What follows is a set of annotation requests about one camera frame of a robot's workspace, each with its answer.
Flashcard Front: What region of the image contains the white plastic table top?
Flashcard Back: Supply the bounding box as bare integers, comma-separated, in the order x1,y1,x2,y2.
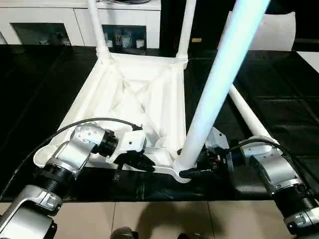
33,51,200,185

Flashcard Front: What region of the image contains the white table leg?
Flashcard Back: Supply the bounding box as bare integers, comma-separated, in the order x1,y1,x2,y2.
175,0,197,64
86,0,110,65
228,84,280,145
174,0,272,172

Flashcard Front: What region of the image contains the dark robot left foot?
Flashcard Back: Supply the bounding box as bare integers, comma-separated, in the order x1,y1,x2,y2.
112,227,138,239

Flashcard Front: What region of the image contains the white jar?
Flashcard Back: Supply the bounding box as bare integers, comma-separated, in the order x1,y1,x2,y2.
122,31,133,48

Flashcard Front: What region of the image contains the black cabinet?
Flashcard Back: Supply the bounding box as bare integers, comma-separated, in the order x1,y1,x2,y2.
159,0,234,50

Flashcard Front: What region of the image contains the white chair back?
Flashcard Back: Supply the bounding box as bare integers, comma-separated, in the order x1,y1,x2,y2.
218,11,296,52

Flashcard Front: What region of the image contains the white glass-door cabinet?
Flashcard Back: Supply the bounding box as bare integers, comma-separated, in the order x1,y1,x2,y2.
0,0,161,49

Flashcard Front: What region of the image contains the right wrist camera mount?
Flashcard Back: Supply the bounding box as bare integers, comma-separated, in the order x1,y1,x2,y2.
205,126,235,172

